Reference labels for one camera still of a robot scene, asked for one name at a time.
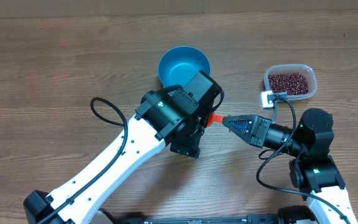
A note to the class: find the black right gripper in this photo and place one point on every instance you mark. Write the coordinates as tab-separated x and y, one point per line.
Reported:
257	138

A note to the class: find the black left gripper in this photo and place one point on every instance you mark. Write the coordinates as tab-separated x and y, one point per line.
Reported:
189	147

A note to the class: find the red scoop with blue handle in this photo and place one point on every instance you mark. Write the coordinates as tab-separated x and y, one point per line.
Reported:
215	118

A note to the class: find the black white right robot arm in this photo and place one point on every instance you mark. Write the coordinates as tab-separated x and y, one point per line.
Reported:
313	171

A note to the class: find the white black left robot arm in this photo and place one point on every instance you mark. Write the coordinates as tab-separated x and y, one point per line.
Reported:
175	116

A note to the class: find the blue bowl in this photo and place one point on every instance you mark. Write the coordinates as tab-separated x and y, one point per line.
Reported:
180	64

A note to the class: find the red beans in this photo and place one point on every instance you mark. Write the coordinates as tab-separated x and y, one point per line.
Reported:
291	83

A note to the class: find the clear plastic container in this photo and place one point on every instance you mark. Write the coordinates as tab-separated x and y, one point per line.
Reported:
303	69

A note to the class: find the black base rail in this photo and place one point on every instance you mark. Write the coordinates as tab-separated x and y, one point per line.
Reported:
250	219

